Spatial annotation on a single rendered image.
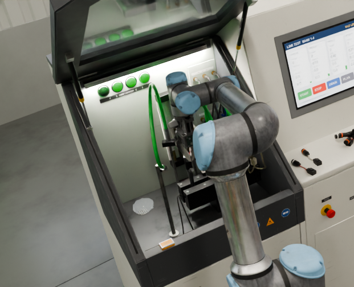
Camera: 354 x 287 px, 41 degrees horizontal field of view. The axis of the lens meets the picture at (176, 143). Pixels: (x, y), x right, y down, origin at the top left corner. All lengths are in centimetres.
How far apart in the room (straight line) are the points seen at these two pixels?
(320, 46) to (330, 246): 85
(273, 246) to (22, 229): 229
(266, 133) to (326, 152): 87
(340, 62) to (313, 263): 106
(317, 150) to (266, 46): 48
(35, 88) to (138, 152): 369
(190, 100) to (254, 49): 50
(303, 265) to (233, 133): 41
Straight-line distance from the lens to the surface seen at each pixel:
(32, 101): 571
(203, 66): 206
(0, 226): 393
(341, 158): 199
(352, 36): 218
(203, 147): 115
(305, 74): 205
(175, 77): 161
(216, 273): 188
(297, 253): 136
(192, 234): 173
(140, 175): 214
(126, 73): 191
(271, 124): 121
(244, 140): 117
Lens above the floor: 207
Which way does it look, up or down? 29 degrees down
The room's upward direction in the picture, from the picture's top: 12 degrees counter-clockwise
